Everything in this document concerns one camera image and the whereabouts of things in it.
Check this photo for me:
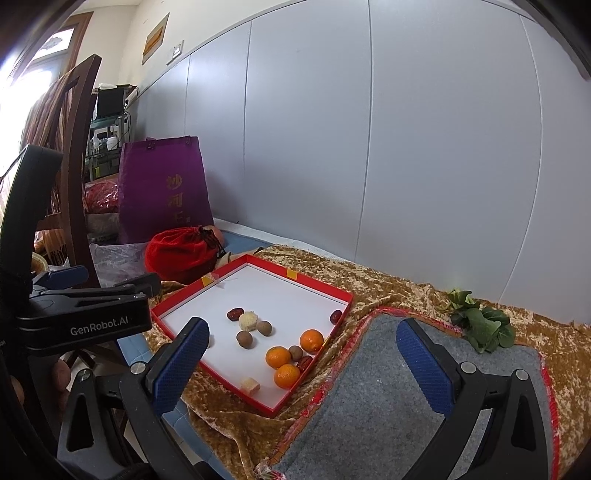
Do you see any reddish brown sweet potato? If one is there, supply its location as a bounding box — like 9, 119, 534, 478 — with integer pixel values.
52, 360, 71, 393

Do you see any striped cloth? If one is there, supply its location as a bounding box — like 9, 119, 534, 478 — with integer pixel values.
21, 69, 81, 268

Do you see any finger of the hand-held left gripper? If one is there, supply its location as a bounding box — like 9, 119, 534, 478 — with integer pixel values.
30, 265, 90, 290
31, 271, 162, 306

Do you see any wooden framed window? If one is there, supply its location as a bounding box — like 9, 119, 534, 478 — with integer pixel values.
0, 13, 94, 108

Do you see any dark wooden chair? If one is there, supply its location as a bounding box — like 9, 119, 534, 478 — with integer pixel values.
18, 54, 103, 296

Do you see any grey felt mat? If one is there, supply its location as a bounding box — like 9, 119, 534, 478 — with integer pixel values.
272, 308, 555, 480

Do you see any orange mandarin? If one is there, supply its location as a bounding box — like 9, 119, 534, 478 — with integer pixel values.
265, 346, 293, 370
273, 364, 301, 388
300, 329, 325, 354

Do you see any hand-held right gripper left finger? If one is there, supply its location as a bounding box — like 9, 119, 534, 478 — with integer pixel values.
58, 316, 212, 480

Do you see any quilted bed pad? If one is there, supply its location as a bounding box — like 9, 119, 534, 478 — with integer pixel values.
115, 217, 324, 480

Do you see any black box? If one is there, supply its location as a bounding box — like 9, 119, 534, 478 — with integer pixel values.
96, 88, 127, 118

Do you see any purple fabric bag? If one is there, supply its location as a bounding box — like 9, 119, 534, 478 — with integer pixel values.
117, 136, 214, 245

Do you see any leafy green vegetable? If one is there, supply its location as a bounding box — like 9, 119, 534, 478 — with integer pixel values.
438, 288, 517, 354

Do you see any clear plastic bag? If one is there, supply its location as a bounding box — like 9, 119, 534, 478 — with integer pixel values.
90, 241, 149, 288

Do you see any metal shelf rack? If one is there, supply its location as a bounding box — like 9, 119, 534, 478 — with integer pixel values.
85, 84, 140, 182

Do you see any gold velvet cloth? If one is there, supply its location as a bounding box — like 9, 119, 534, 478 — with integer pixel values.
143, 244, 591, 480

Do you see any yellow framed wall panel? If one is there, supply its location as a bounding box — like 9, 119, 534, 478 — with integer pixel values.
142, 13, 170, 66

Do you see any red drawstring pouch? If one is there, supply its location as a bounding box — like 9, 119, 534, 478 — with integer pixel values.
144, 225, 228, 283

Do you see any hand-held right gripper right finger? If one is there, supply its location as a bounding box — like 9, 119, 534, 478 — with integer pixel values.
396, 318, 556, 480

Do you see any red box with white inside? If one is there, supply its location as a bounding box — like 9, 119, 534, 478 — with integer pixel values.
150, 254, 355, 418

